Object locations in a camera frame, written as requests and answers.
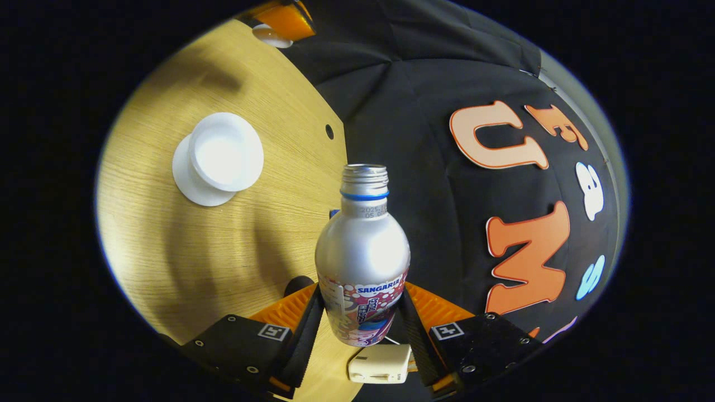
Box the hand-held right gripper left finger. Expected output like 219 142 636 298
180 282 326 398

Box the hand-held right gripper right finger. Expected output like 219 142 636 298
398 282 545 398

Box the dark round coaster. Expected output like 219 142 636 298
283 275 315 298

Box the silver water bottle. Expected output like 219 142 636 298
314 164 411 347

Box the white teacup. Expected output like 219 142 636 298
188 112 265 193

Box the white toaster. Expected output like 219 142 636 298
348 343 412 385

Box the black backdrop cloth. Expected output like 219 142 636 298
285 0 629 344

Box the white saucer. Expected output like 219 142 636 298
171 134 249 208

